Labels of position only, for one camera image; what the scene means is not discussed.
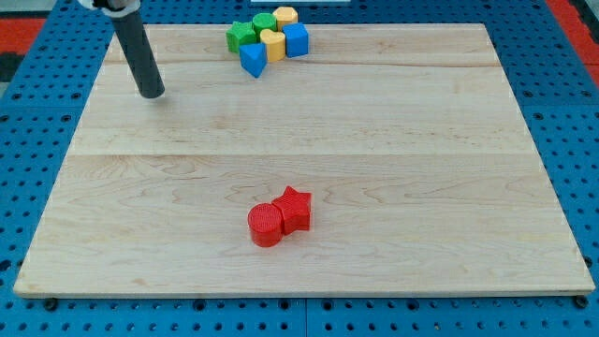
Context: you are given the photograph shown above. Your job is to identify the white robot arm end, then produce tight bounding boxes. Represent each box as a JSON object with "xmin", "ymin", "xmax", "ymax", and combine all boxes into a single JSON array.
[{"xmin": 78, "ymin": 0, "xmax": 141, "ymax": 18}]

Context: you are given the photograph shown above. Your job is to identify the red star block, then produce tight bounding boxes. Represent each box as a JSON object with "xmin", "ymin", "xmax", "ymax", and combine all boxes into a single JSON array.
[{"xmin": 272, "ymin": 186, "xmax": 312, "ymax": 235}]

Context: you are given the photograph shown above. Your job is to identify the yellow heart block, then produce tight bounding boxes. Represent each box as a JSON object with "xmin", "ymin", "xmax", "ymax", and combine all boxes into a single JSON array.
[{"xmin": 260, "ymin": 29, "xmax": 286, "ymax": 63}]

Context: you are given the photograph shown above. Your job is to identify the green star block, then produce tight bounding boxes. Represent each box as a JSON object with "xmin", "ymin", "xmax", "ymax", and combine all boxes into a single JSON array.
[{"xmin": 226, "ymin": 22, "xmax": 257, "ymax": 53}]

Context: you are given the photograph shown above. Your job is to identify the red cylinder block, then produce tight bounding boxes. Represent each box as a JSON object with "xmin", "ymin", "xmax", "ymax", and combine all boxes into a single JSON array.
[{"xmin": 247, "ymin": 203, "xmax": 283, "ymax": 247}]

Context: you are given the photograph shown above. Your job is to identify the blue triangle block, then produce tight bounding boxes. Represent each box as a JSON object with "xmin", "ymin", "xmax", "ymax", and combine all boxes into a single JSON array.
[{"xmin": 240, "ymin": 43, "xmax": 268, "ymax": 78}]

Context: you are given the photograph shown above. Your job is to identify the light wooden board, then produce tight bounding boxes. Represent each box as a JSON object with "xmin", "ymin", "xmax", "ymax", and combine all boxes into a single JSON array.
[{"xmin": 14, "ymin": 23, "xmax": 595, "ymax": 299}]

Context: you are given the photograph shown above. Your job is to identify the blue cube block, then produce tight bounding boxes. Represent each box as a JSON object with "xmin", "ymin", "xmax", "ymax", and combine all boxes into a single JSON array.
[{"xmin": 282, "ymin": 22, "xmax": 310, "ymax": 58}]

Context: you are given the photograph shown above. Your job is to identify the green cylinder block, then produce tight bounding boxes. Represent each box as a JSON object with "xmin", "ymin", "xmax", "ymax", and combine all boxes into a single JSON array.
[{"xmin": 252, "ymin": 12, "xmax": 277, "ymax": 38}]

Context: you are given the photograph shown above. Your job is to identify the yellow hexagon block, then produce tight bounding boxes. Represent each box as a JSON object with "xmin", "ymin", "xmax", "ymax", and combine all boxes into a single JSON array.
[{"xmin": 272, "ymin": 7, "xmax": 299, "ymax": 31}]

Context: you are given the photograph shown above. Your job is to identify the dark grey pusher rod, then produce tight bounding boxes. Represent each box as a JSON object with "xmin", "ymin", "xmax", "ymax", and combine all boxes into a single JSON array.
[{"xmin": 111, "ymin": 10, "xmax": 165, "ymax": 98}]

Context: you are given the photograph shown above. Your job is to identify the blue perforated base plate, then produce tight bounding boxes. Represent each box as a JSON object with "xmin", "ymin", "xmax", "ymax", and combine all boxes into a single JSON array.
[{"xmin": 1, "ymin": 0, "xmax": 598, "ymax": 336}]

